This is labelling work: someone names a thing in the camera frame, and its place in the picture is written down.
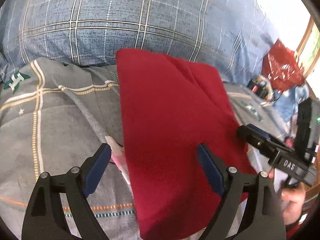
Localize red knit t-shirt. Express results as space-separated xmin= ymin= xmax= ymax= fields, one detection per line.
xmin=116 ymin=49 xmax=254 ymax=239

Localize person's right hand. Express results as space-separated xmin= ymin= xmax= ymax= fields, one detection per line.
xmin=268 ymin=169 xmax=306 ymax=226

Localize blue denim cloth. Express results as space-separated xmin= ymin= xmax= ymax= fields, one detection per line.
xmin=272 ymin=84 xmax=309 ymax=122

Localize red plastic bag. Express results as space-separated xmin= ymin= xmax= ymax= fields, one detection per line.
xmin=261 ymin=39 xmax=305 ymax=92

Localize pink white small garment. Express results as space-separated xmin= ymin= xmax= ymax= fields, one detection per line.
xmin=105 ymin=136 xmax=131 ymax=185

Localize blue plaid pillow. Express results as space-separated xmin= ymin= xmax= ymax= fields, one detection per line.
xmin=1 ymin=0 xmax=277 ymax=84

